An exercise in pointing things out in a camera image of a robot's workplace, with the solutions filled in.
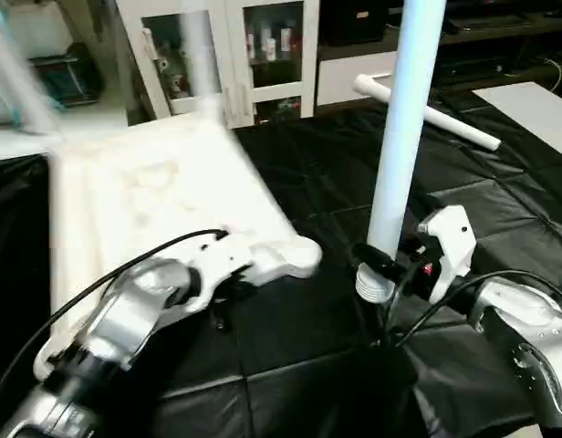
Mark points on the white plastic table top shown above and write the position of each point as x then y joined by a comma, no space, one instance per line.
171,201

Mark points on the white plastic table leg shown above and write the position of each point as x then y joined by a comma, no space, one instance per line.
454,119
21,82
404,137
201,64

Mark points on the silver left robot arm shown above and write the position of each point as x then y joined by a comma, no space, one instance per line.
126,319

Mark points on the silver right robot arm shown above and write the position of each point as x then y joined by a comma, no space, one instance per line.
527,338

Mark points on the black work mat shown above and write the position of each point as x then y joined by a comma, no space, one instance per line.
354,365

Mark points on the white drawer unit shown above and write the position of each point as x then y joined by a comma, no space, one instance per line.
354,78

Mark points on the white glass door cabinet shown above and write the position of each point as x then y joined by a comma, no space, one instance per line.
263,55

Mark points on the black equipment case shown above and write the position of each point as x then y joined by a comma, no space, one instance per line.
359,20

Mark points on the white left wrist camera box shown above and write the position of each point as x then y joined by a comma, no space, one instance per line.
222,269

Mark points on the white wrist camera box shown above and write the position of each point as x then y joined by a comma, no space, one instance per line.
450,242
222,269

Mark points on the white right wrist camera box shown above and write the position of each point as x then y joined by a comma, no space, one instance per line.
450,242

